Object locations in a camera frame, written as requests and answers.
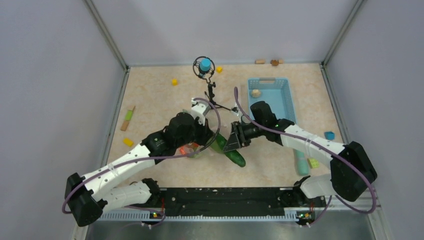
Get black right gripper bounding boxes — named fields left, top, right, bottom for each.
left=223, top=120, right=266, bottom=153

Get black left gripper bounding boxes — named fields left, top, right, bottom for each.
left=176, top=115, right=215, bottom=148

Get dark green cucumber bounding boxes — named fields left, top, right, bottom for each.
left=210, top=133, right=246, bottom=168

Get smooth orange carrot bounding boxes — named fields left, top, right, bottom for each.
left=179, top=145, right=199, bottom=156

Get clear pink zip top bag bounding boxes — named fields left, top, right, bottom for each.
left=178, top=105, right=233, bottom=160

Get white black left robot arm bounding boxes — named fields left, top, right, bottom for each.
left=62, top=112, right=217, bottom=227

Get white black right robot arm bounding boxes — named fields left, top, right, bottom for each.
left=223, top=101, right=378, bottom=206

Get yellow cube left of microphone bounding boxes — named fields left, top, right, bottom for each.
left=171, top=78, right=178, bottom=86

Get yellow block near left edge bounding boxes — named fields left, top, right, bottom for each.
left=122, top=138, right=134, bottom=147

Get green and wood block stick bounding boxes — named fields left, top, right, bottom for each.
left=120, top=105, right=136, bottom=132

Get light blue perforated plastic basket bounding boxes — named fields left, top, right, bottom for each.
left=247, top=77, right=297, bottom=123

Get teal cylinder roller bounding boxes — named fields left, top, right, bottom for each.
left=293, top=150, right=310, bottom=176

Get yellow-green cube block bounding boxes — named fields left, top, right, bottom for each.
left=307, top=158, right=320, bottom=169

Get blue cube block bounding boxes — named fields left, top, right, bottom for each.
left=324, top=131, right=336, bottom=141

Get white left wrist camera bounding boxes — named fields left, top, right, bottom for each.
left=189, top=98, right=211, bottom=126

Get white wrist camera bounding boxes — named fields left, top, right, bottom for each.
left=189, top=98, right=211, bottom=126
left=230, top=106, right=240, bottom=116

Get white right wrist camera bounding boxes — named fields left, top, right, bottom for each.
left=230, top=106, right=240, bottom=116

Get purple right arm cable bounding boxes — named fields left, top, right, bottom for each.
left=233, top=86, right=378, bottom=228

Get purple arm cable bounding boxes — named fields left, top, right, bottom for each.
left=61, top=97, right=222, bottom=220
left=233, top=86, right=378, bottom=228

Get blue microphone in shock mount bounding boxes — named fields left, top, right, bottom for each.
left=192, top=56, right=216, bottom=81

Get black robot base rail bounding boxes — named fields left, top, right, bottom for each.
left=129, top=187, right=327, bottom=220

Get wooden cork pieces at wall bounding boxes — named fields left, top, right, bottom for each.
left=254, top=59, right=284, bottom=67

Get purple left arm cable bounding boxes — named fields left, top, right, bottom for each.
left=61, top=97, right=222, bottom=220

